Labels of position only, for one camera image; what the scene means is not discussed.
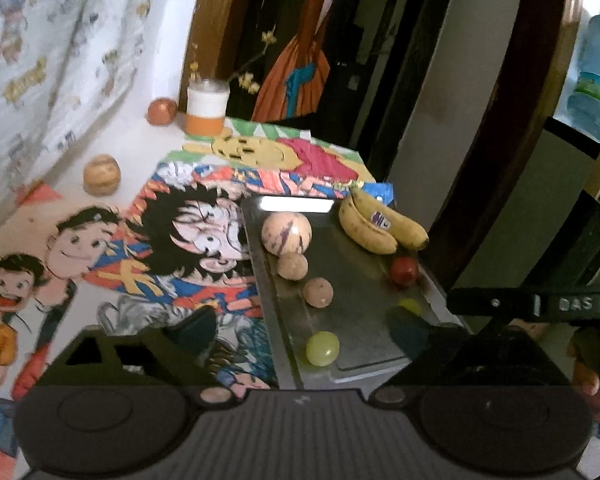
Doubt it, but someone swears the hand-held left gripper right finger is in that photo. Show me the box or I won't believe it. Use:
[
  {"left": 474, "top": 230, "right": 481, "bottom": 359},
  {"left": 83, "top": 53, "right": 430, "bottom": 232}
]
[{"left": 367, "top": 307, "right": 572, "bottom": 406}]

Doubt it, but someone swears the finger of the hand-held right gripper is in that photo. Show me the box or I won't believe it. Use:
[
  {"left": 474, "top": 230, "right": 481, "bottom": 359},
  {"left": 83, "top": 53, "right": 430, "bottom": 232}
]
[{"left": 446, "top": 287, "right": 535, "bottom": 322}]

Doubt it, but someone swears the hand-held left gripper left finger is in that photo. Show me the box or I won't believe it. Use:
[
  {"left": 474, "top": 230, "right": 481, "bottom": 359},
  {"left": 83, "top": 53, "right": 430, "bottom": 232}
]
[{"left": 42, "top": 306, "right": 234, "bottom": 406}]

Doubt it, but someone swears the red cherry tomato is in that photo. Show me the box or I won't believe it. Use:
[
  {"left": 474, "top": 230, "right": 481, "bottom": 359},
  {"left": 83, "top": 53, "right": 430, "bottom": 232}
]
[{"left": 390, "top": 256, "right": 420, "bottom": 286}]

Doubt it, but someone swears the metal tray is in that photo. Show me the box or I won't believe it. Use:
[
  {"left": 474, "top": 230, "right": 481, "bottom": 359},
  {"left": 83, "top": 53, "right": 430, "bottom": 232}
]
[{"left": 240, "top": 195, "right": 473, "bottom": 392}]

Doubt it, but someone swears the small brown longan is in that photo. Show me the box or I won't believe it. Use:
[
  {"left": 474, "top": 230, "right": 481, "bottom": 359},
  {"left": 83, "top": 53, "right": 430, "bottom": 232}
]
[
  {"left": 302, "top": 277, "right": 334, "bottom": 308},
  {"left": 277, "top": 252, "right": 309, "bottom": 281}
]

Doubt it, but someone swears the yellow banana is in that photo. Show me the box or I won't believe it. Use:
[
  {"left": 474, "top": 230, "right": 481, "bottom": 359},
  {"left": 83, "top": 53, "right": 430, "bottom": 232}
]
[
  {"left": 339, "top": 197, "right": 399, "bottom": 255},
  {"left": 351, "top": 187, "right": 430, "bottom": 252}
]

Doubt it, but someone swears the pale purple striped pepino melon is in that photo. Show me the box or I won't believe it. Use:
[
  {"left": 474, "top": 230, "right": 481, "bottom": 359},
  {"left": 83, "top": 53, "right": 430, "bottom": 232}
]
[{"left": 261, "top": 211, "right": 312, "bottom": 255}]

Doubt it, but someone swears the person's right hand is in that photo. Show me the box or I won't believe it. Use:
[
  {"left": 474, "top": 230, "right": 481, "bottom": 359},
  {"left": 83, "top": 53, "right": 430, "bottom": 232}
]
[{"left": 569, "top": 327, "right": 600, "bottom": 424}]

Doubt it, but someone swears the colourful cartoon printed mat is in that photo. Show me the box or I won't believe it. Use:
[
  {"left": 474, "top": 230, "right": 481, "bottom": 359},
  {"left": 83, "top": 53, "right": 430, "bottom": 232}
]
[{"left": 0, "top": 115, "right": 397, "bottom": 461}]

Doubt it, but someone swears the tan striped round fruit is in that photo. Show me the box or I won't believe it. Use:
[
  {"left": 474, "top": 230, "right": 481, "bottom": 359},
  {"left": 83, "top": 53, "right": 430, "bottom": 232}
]
[{"left": 83, "top": 154, "right": 122, "bottom": 197}]

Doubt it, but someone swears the reddish brown round fruit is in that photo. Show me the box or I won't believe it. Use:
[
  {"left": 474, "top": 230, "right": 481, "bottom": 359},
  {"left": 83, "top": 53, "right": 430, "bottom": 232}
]
[{"left": 146, "top": 97, "right": 179, "bottom": 126}]

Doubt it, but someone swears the white and orange cup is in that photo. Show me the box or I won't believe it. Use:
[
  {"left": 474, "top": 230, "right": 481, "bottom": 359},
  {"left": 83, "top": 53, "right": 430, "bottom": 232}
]
[{"left": 185, "top": 78, "right": 231, "bottom": 136}]

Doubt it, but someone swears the blue water bottle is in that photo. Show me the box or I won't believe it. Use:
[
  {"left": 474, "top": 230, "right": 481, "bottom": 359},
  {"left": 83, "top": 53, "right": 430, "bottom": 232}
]
[{"left": 565, "top": 10, "right": 600, "bottom": 154}]

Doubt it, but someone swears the twig with yellow flowers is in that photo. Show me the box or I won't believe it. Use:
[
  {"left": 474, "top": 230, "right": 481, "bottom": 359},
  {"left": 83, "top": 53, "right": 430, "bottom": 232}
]
[{"left": 187, "top": 30, "right": 279, "bottom": 95}]

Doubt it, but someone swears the white cartoon printed cloth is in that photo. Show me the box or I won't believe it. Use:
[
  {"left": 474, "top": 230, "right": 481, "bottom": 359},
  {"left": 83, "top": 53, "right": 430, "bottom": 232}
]
[{"left": 0, "top": 0, "right": 167, "bottom": 235}]

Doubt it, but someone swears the dark curved wooden frame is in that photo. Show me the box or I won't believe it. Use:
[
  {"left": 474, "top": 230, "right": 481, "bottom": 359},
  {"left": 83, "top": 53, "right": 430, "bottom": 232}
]
[{"left": 430, "top": 0, "right": 589, "bottom": 292}]

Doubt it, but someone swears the wall poster orange dress figure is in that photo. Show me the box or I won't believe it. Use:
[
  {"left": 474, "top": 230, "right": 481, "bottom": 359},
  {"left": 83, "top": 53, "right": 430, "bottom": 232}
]
[{"left": 227, "top": 0, "right": 431, "bottom": 161}]

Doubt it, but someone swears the brown wooden frame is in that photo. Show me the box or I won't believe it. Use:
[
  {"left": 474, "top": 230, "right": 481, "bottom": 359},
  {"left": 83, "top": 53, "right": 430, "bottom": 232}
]
[{"left": 180, "top": 0, "right": 264, "bottom": 111}]

